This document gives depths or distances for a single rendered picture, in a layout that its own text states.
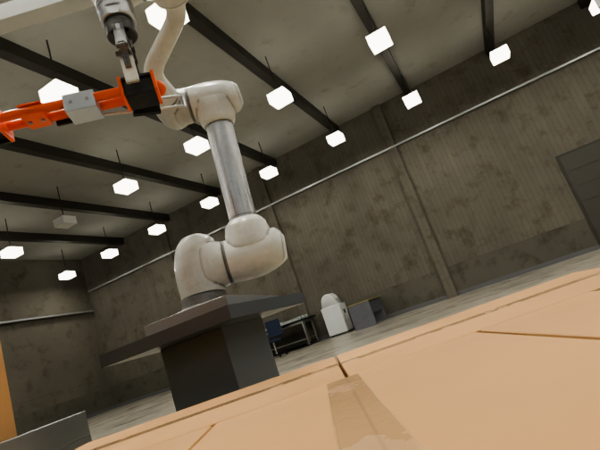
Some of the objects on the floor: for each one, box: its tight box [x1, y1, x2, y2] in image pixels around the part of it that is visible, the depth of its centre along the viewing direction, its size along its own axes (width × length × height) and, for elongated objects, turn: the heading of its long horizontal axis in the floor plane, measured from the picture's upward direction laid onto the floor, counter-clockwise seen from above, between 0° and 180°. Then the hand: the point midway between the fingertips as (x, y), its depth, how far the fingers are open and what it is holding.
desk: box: [346, 296, 388, 331], centre depth 1356 cm, size 73×142×76 cm, turn 100°
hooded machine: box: [321, 293, 354, 338], centre depth 1442 cm, size 69×59×136 cm
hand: (138, 94), depth 107 cm, fingers open, 13 cm apart
